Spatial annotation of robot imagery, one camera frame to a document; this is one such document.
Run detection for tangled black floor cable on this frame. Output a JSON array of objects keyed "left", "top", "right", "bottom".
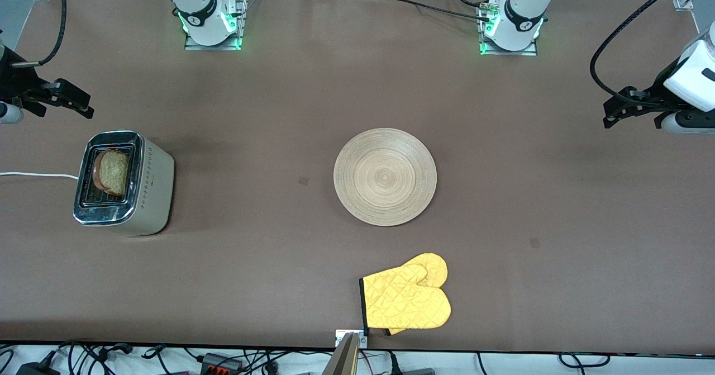
[{"left": 56, "top": 340, "right": 134, "bottom": 375}]

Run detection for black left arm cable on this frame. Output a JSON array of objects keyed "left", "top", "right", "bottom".
[{"left": 590, "top": 0, "right": 699, "bottom": 107}]

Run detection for slice of brown-crust bread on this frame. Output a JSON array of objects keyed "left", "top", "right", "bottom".
[{"left": 92, "top": 149, "right": 131, "bottom": 198}]

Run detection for small metal edge bracket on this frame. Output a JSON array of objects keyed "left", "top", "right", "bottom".
[{"left": 335, "top": 329, "right": 369, "bottom": 349}]

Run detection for black orange connector block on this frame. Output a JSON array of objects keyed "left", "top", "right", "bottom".
[{"left": 200, "top": 353, "right": 245, "bottom": 373}]

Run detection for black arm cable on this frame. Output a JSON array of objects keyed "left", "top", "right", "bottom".
[
  {"left": 12, "top": 0, "right": 66, "bottom": 67},
  {"left": 590, "top": 0, "right": 699, "bottom": 107}
]

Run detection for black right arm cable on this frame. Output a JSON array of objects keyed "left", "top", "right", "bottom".
[{"left": 12, "top": 0, "right": 66, "bottom": 67}]

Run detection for black power adapter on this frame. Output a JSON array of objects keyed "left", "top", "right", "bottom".
[{"left": 16, "top": 357, "right": 61, "bottom": 375}]

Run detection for looped black floor cable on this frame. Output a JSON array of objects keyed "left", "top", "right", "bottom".
[{"left": 559, "top": 353, "right": 613, "bottom": 368}]

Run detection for round light wooden plate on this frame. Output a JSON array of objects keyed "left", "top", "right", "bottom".
[{"left": 333, "top": 128, "right": 437, "bottom": 227}]

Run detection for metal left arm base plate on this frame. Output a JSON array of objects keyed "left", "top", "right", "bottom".
[{"left": 479, "top": 0, "right": 538, "bottom": 56}]

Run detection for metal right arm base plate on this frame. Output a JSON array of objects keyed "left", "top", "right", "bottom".
[{"left": 184, "top": 0, "right": 247, "bottom": 51}]

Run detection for aluminium camera post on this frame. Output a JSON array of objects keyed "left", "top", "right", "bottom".
[{"left": 321, "top": 333, "right": 361, "bottom": 375}]

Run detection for yellow quilted oven mitt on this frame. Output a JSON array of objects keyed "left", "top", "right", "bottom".
[
  {"left": 385, "top": 253, "right": 449, "bottom": 336},
  {"left": 360, "top": 263, "right": 451, "bottom": 331}
]

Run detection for white toaster power cord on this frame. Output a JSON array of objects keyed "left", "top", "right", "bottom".
[{"left": 0, "top": 172, "right": 79, "bottom": 181}]

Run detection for silver two-slot toaster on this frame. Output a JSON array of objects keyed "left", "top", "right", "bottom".
[{"left": 73, "top": 130, "right": 175, "bottom": 236}]

